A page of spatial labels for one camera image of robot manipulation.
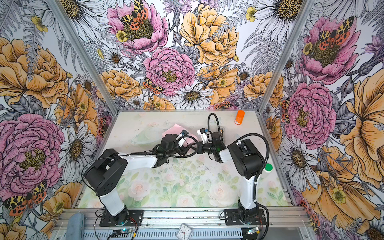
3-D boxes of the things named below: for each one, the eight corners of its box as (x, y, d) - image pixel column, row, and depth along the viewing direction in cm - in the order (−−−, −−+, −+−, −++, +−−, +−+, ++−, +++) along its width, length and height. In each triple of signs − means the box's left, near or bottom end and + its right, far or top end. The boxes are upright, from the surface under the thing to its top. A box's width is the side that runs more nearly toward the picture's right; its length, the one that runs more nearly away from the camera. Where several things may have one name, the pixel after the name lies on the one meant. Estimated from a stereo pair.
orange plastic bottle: (235, 124, 115) (237, 116, 108) (233, 118, 119) (236, 110, 113) (242, 124, 115) (245, 116, 108) (241, 118, 119) (244, 110, 113)
